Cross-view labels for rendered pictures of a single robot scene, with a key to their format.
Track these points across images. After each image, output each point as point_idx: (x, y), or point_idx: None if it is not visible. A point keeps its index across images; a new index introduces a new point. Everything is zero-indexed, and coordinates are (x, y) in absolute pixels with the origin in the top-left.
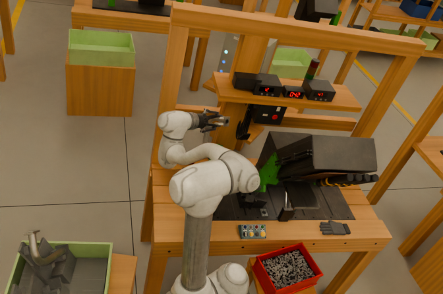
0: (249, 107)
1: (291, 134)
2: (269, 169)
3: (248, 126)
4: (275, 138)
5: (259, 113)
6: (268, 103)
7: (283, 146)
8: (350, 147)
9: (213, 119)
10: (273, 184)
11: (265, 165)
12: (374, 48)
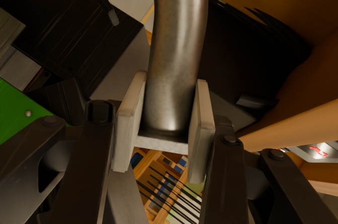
0: (230, 10)
1: (146, 58)
2: (8, 136)
3: None
4: (125, 56)
5: (213, 95)
6: (253, 139)
7: (105, 91)
8: None
9: None
10: None
11: (17, 99)
12: (328, 186)
